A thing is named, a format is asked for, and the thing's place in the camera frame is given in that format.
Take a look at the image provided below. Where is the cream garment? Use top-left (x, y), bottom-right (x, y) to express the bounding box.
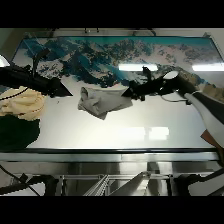
top-left (0, 86), bottom-right (46, 122)

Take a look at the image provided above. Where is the silver frame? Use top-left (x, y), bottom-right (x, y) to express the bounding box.
top-left (0, 28), bottom-right (224, 197)

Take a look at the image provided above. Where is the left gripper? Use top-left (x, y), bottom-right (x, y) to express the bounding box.
top-left (46, 78), bottom-right (68, 98)

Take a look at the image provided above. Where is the dark green garment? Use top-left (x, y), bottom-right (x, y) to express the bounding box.
top-left (0, 114), bottom-right (41, 152)

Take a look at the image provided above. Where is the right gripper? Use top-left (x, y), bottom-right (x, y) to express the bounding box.
top-left (130, 79), bottom-right (158, 101)

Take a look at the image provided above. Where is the grey garment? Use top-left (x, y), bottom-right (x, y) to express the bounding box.
top-left (77, 86), bottom-right (134, 121)

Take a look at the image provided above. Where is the black cable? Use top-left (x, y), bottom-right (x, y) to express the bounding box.
top-left (0, 164), bottom-right (42, 197)
top-left (159, 93), bottom-right (193, 105)

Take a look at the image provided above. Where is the orange-brown garment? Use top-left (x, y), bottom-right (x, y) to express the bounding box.
top-left (200, 129), bottom-right (224, 151)

